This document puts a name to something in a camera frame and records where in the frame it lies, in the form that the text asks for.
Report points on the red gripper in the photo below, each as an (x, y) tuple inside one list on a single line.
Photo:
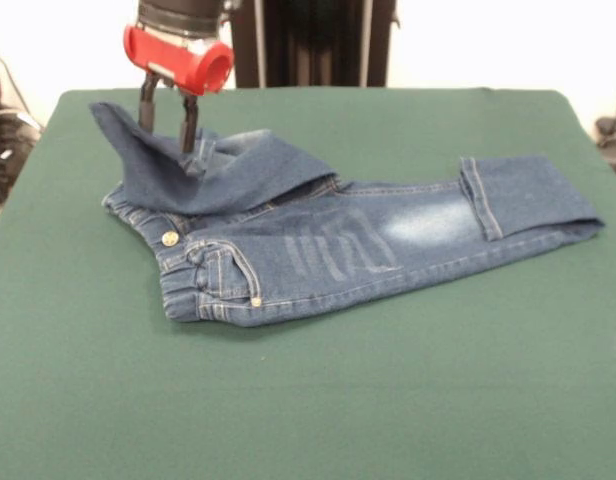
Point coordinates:
[(178, 60)]

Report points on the blue denim jeans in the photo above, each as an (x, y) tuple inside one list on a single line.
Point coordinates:
[(338, 240)]

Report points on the black equipment pile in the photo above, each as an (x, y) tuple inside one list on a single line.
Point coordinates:
[(8, 150)]

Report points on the dark green table cloth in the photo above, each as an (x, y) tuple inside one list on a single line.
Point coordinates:
[(138, 400)]

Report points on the black floor device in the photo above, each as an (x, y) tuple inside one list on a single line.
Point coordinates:
[(608, 125)]

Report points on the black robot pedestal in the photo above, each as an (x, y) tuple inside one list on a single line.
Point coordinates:
[(313, 45)]

